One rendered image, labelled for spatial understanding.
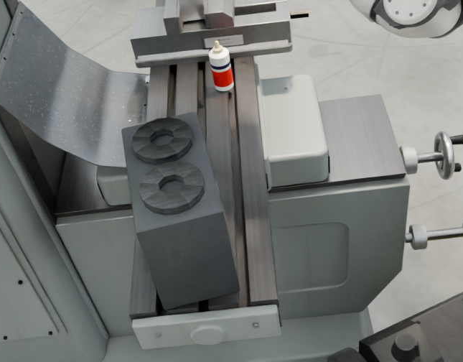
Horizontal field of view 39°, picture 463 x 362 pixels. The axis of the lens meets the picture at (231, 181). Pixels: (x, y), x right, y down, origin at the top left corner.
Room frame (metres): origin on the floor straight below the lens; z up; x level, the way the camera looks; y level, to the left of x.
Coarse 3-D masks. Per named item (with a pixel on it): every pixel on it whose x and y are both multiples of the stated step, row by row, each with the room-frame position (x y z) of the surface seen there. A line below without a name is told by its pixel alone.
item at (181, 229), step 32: (128, 128) 0.78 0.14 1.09; (160, 128) 0.75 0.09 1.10; (192, 128) 0.75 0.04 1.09; (128, 160) 0.70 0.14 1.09; (160, 160) 0.68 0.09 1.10; (192, 160) 0.68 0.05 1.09; (160, 192) 0.61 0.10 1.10; (192, 192) 0.60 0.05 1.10; (160, 224) 0.57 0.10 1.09; (192, 224) 0.57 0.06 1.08; (224, 224) 0.57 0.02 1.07; (160, 256) 0.56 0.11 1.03; (192, 256) 0.57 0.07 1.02; (224, 256) 0.57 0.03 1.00; (160, 288) 0.56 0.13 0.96; (192, 288) 0.56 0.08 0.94; (224, 288) 0.57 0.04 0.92
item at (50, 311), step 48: (0, 0) 1.22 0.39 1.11; (0, 48) 1.13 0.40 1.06; (0, 144) 0.98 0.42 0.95; (48, 144) 1.14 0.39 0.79; (0, 192) 0.95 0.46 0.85; (48, 192) 1.03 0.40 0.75; (0, 240) 0.94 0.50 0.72; (48, 240) 0.97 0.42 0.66; (0, 288) 0.94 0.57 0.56; (48, 288) 0.94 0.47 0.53; (0, 336) 0.94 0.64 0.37; (48, 336) 0.94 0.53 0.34; (96, 336) 0.95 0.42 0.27
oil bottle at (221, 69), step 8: (216, 48) 1.08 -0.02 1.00; (224, 48) 1.09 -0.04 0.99; (216, 56) 1.07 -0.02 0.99; (224, 56) 1.07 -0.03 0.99; (216, 64) 1.07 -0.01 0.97; (224, 64) 1.06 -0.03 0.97; (216, 72) 1.07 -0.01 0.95; (224, 72) 1.06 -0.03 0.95; (216, 80) 1.07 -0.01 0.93; (224, 80) 1.06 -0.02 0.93; (232, 80) 1.07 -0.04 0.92; (216, 88) 1.07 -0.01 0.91; (224, 88) 1.06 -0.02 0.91
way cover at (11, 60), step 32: (32, 32) 1.24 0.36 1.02; (0, 64) 1.08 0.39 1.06; (32, 64) 1.15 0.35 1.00; (64, 64) 1.23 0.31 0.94; (96, 64) 1.28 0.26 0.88; (0, 96) 1.00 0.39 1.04; (32, 96) 1.06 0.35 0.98; (64, 96) 1.12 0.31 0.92; (96, 96) 1.17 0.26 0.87; (128, 96) 1.19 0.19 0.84; (32, 128) 0.98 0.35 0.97; (64, 128) 1.03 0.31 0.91; (96, 128) 1.07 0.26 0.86; (96, 160) 0.98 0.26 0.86
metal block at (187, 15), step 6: (180, 0) 1.23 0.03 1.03; (186, 0) 1.23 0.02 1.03; (192, 0) 1.23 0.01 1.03; (198, 0) 1.23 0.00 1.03; (204, 0) 1.24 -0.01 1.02; (180, 6) 1.23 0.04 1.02; (186, 6) 1.23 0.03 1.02; (192, 6) 1.23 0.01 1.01; (198, 6) 1.23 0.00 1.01; (204, 6) 1.22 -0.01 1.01; (186, 12) 1.23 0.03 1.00; (192, 12) 1.23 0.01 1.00; (198, 12) 1.23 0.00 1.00; (186, 18) 1.23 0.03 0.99; (192, 18) 1.23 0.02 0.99; (198, 18) 1.23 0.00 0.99; (204, 18) 1.23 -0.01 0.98
